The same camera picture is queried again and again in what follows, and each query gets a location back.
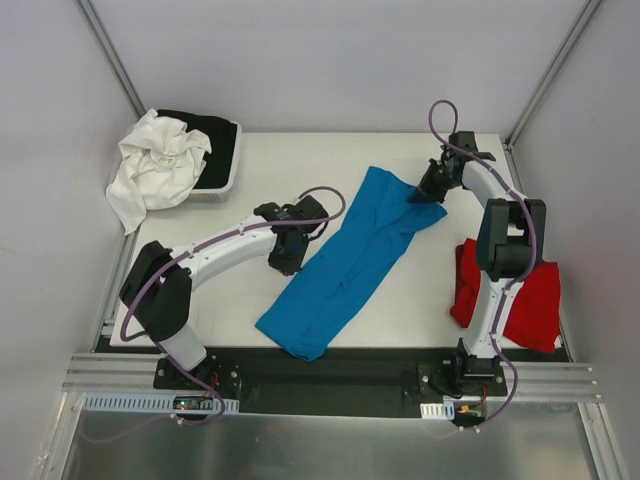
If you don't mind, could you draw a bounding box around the white slotted cable duct right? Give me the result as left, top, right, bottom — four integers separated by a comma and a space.
420, 402, 455, 421

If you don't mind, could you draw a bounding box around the red t-shirt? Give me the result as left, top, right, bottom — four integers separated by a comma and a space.
450, 238, 561, 353

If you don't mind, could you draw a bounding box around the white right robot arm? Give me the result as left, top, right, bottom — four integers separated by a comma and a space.
408, 131, 546, 399

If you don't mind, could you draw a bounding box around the white t-shirt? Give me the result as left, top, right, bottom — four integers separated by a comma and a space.
106, 109, 212, 235

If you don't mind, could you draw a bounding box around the aluminium frame post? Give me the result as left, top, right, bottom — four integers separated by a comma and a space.
74, 0, 146, 118
504, 0, 605, 151

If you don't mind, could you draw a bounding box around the white slotted cable duct left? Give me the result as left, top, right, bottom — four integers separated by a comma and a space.
84, 393, 221, 415

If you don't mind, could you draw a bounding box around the black robot base mount plate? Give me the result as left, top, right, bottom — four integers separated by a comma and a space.
152, 344, 509, 416

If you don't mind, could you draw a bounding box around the aluminium frame post left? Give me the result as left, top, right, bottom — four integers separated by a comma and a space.
74, 0, 146, 118

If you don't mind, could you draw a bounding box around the aluminium frame post right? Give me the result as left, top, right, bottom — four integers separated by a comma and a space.
504, 0, 605, 151

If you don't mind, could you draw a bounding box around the white slotted cable duct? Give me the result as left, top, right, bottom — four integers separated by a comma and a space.
420, 402, 455, 421
84, 393, 221, 415

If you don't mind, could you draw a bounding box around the black t-shirt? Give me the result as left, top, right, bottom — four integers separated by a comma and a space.
158, 109, 240, 190

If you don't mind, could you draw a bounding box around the blue t-shirt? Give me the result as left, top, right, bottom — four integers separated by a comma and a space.
255, 167, 447, 362

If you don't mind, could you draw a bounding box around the white laundry basket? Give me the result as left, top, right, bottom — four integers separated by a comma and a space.
107, 117, 245, 206

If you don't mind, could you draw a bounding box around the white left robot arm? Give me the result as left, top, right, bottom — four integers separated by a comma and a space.
119, 195, 329, 389

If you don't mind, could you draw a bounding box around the aluminium table edge rail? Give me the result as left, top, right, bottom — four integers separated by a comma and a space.
63, 353, 605, 403

